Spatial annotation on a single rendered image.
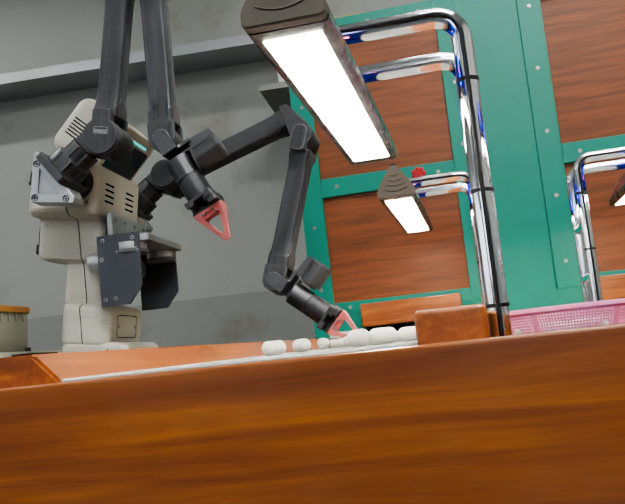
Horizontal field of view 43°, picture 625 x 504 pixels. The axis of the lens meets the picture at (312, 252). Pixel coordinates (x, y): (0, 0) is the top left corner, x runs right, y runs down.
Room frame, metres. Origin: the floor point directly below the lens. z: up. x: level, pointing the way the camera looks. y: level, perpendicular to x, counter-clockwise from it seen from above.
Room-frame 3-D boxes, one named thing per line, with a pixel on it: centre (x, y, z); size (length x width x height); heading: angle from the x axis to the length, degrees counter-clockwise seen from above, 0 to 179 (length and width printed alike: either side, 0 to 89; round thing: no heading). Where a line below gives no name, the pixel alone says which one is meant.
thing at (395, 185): (1.94, -0.25, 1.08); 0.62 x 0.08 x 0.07; 169
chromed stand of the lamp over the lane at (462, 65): (0.97, -0.14, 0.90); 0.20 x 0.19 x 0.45; 169
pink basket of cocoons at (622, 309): (1.34, -0.42, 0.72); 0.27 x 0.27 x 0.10
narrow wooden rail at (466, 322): (1.49, -0.28, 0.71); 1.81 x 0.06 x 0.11; 169
